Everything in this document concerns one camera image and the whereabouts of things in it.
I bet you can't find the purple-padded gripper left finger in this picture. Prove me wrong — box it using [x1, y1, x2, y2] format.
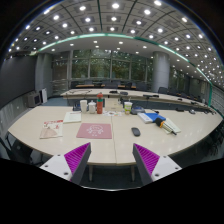
[41, 143, 91, 185]

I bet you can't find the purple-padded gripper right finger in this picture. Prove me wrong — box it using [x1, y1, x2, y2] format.
[133, 144, 181, 185]

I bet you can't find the black computer mouse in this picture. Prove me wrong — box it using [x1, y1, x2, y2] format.
[131, 127, 141, 137]

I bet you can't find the pink mouse pad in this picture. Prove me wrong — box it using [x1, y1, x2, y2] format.
[76, 123, 112, 139]

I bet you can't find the red-white magazine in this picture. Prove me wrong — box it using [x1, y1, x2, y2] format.
[40, 120, 63, 139]

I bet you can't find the white paper pad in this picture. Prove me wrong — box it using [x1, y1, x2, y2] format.
[164, 118, 181, 134]

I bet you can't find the white booklet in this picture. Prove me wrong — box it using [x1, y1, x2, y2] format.
[63, 112, 81, 123]

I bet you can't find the blue book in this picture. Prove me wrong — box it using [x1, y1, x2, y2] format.
[138, 113, 166, 124]

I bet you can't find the dark office chair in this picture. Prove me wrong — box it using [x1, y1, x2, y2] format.
[0, 137, 32, 165]

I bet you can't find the white paper cup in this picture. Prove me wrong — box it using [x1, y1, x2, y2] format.
[80, 100, 87, 113]

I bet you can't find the white lidded mug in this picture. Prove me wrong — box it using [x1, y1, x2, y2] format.
[88, 100, 96, 114]

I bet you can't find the green-white drink cup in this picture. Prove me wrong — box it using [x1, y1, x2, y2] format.
[124, 102, 133, 115]

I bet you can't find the red water bottle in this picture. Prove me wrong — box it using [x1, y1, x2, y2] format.
[97, 92, 103, 114]

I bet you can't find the grey box cabinet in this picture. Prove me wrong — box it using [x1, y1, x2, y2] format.
[27, 93, 41, 108]

